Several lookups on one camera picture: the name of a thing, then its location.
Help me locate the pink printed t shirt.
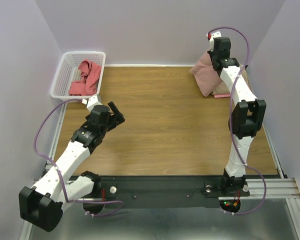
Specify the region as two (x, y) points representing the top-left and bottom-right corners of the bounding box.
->
(190, 52), (223, 97)

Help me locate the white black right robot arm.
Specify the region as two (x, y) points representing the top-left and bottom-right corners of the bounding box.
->
(207, 50), (267, 195)

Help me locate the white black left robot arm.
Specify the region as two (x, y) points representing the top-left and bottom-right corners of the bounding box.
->
(18, 99), (125, 232)

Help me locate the folded beige t shirt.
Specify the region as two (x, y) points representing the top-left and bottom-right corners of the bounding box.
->
(211, 69), (251, 96)

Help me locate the folded pink t shirt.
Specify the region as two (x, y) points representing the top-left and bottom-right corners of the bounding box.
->
(213, 94), (231, 99)

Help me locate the crumpled red t shirt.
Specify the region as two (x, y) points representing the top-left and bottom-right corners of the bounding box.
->
(68, 59), (102, 96)

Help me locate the white plastic basket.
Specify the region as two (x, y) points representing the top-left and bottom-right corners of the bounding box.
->
(50, 50), (106, 101)

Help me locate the white round knob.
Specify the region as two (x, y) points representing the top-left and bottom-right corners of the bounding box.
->
(109, 186), (117, 194)

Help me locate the silver round knob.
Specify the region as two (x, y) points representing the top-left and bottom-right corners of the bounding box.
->
(204, 184), (213, 194)

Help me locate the circuit board with leds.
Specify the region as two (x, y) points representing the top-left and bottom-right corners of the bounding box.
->
(219, 200), (241, 213)

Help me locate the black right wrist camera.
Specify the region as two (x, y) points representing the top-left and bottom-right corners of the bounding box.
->
(206, 30), (231, 52)

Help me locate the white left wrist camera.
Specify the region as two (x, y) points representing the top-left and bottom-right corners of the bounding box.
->
(81, 94), (102, 112)

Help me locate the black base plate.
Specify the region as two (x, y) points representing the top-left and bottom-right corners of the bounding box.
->
(71, 174), (251, 217)

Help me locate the aluminium frame rail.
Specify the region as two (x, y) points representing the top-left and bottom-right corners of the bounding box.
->
(17, 102), (300, 240)

